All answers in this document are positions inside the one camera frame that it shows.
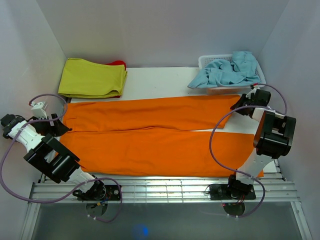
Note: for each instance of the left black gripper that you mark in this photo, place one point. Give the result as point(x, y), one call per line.
point(57, 130)

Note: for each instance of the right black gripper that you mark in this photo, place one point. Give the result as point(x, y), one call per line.
point(237, 104)

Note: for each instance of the orange trousers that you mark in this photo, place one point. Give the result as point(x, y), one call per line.
point(155, 140)

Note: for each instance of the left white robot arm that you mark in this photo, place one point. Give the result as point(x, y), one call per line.
point(49, 156)

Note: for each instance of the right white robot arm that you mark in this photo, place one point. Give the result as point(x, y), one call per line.
point(273, 139)

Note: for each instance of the light blue trousers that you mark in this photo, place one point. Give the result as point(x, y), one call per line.
point(240, 71)

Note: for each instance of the folded yellow trousers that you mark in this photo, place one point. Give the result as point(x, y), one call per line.
point(88, 80)

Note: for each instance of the folded red trousers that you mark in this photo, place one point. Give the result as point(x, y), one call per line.
point(117, 63)

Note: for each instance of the white plastic basket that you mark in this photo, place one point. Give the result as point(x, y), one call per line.
point(204, 60)

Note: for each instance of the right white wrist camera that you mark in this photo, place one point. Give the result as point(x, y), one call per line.
point(253, 90)

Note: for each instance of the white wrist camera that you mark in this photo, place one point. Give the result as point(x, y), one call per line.
point(253, 90)
point(39, 109)

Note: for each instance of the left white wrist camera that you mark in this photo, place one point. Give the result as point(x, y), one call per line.
point(39, 109)

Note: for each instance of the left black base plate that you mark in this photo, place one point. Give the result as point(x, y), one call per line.
point(112, 193)

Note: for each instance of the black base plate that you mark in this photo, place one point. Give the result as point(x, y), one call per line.
point(217, 193)
point(112, 193)

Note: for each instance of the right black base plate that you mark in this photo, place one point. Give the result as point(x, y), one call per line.
point(217, 193)

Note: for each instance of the aluminium rail frame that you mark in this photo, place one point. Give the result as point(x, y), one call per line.
point(160, 188)

